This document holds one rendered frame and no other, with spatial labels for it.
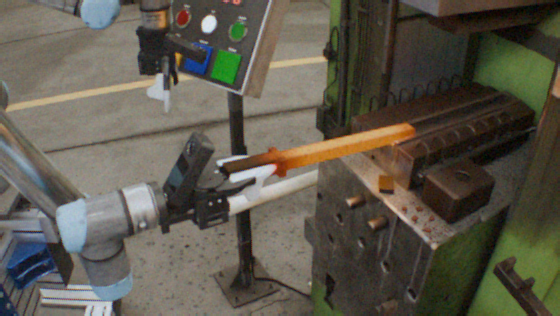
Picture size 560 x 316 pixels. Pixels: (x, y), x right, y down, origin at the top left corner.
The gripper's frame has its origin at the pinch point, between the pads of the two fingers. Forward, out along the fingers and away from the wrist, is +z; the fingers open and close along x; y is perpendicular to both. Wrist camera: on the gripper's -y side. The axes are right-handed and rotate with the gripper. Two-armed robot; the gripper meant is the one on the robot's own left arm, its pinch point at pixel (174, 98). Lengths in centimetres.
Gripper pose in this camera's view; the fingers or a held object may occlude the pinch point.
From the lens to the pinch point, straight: 123.3
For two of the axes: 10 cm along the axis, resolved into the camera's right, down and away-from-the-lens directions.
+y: -10.0, 0.3, -0.4
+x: 0.4, 5.7, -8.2
